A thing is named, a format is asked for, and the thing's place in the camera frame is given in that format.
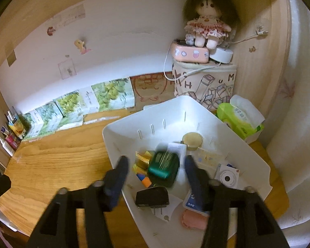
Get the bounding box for pink correction tape dispenser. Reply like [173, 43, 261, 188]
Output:
[181, 209, 208, 230]

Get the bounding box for round white charger puck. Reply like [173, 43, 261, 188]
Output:
[209, 47, 234, 64]

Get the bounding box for pink tube bottle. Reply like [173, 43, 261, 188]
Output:
[1, 126, 20, 151]

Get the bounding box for white curved plastic holder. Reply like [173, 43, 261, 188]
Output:
[153, 194, 182, 222]

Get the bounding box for white plastic storage bin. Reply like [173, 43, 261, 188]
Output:
[102, 95, 273, 248]

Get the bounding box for white instant camera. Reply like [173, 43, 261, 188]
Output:
[214, 164, 240, 189]

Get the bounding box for white spray bottle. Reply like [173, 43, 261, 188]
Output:
[0, 137, 15, 157]

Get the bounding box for multicolour Rubik's cube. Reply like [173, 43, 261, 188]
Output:
[133, 150, 155, 188]

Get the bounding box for brown-haired rag doll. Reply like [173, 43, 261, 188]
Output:
[183, 0, 238, 50]

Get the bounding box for red mushroom wall sticker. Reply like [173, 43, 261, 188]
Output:
[47, 26, 56, 36]

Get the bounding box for small white lidded box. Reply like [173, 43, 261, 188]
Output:
[143, 104, 158, 110]

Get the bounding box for green wet wipes pack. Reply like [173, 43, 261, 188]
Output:
[217, 95, 265, 144]

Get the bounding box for black power adapter plug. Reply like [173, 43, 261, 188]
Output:
[135, 186, 170, 208]

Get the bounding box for grape print cardboard sheets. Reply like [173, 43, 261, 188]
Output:
[22, 78, 135, 141]

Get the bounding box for white 33W charger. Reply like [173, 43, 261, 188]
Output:
[167, 142, 187, 165]

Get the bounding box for brown cardboard panel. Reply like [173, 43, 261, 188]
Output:
[130, 73, 174, 111]

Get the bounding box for pink square wall sticker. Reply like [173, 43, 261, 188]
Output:
[58, 59, 76, 80]

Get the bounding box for yellow bear wall hook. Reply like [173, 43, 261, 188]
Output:
[74, 39, 91, 54]

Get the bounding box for green perfume bottle gold cap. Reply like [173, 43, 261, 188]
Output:
[147, 151, 180, 187]

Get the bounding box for white charging cable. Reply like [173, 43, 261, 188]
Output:
[163, 29, 269, 82]

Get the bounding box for beige printed fabric bag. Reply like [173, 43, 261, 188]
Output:
[172, 61, 237, 111]

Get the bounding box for blue dental floss box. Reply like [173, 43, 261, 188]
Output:
[182, 189, 209, 217]

